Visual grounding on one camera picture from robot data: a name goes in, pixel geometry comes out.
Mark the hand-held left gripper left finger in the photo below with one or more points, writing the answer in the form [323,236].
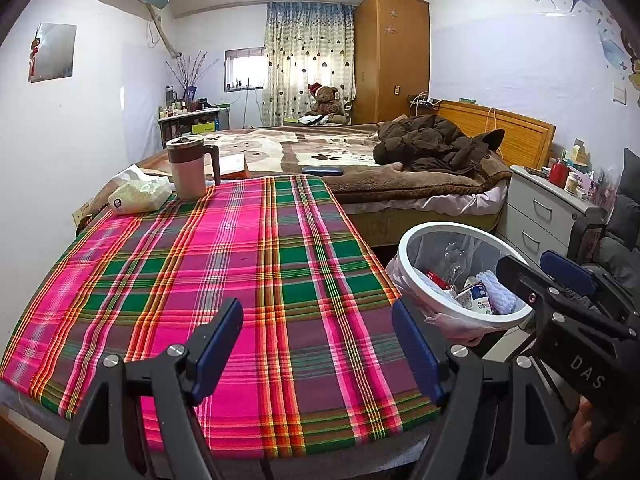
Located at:
[220,350]

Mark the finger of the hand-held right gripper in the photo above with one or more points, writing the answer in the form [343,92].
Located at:
[520,280]
[570,267]

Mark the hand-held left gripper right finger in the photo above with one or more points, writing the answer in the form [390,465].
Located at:
[415,352]

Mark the white foam fruit net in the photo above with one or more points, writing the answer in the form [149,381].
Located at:
[500,292]

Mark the purple white milk carton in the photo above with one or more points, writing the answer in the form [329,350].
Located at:
[475,297]

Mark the clear plastic bottle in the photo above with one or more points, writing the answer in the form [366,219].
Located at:
[455,262]

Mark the long red box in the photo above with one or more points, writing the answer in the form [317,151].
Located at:
[439,280]

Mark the white trash can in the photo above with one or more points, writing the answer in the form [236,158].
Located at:
[415,270]

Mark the person's right hand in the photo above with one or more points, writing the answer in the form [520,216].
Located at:
[595,430]

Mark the white nightstand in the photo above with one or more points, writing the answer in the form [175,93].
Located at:
[540,215]

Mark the plaid tablecloth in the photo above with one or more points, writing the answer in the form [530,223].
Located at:
[200,280]

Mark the small white bottle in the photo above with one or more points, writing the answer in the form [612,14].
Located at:
[572,183]

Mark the red jar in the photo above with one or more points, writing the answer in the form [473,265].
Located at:
[558,172]

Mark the pale green box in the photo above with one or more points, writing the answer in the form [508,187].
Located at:
[580,152]

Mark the wooden bed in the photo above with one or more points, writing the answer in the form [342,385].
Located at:
[510,132]

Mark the dark brown jacket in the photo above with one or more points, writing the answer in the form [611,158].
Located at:
[430,142]

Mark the soft tissue pack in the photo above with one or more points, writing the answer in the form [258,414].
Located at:
[140,195]

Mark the brown lidded mug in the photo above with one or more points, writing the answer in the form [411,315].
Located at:
[187,175]

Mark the orange white box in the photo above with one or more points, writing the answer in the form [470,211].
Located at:
[234,166]

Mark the power strip with plugs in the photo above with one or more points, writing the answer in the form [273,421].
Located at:
[425,101]

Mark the dark blue glasses case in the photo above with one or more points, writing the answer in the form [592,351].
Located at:
[322,171]

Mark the brown printed blanket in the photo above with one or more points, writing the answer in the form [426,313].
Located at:
[280,147]

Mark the cluttered white shelf unit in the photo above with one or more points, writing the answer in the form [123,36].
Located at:
[192,125]

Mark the wooden wardrobe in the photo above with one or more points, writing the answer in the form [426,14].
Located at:
[390,55]

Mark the brown teddy bear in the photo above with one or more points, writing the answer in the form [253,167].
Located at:
[327,105]

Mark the dried branches in vase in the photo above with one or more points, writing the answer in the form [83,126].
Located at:
[192,75]

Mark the small window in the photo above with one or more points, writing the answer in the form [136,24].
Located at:
[245,70]

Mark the patterned curtain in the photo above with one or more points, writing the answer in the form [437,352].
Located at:
[310,55]

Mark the wrapped air conditioner pipe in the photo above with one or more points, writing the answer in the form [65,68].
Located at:
[165,35]

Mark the red hanging ornament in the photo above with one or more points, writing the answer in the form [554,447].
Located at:
[34,60]

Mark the white wall switch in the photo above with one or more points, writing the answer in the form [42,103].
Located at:
[620,95]

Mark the wall socket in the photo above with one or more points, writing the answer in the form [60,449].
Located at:
[81,214]

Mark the blue butterfly wall decals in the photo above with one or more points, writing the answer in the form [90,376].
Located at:
[615,50]

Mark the wall mirror sheet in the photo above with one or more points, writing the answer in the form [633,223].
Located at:
[55,52]

